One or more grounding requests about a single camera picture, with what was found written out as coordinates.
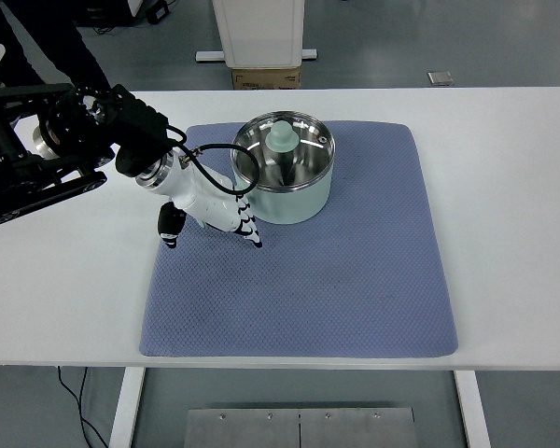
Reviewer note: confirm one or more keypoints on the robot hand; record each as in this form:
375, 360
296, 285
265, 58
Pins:
205, 205

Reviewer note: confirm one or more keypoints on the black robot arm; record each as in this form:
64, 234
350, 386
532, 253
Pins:
121, 116

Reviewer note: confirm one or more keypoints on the glass lid with green knob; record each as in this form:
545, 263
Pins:
280, 137

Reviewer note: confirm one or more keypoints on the blue textured mat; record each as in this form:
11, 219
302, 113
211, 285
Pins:
308, 303

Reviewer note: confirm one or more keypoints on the brown cardboard box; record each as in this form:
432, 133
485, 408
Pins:
266, 77

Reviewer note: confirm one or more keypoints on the white floor foot bar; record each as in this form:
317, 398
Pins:
210, 56

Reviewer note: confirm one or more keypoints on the black box on floor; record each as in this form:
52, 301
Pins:
157, 13

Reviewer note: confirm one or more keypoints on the person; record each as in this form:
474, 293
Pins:
60, 46

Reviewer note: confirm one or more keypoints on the white table leg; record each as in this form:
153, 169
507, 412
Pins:
473, 410
126, 410

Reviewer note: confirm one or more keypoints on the grey metal plate with screws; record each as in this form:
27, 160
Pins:
261, 429

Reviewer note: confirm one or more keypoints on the grey floor socket plate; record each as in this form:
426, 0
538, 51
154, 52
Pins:
440, 78

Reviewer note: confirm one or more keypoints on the white pedestal cabinet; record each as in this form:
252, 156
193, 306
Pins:
261, 32

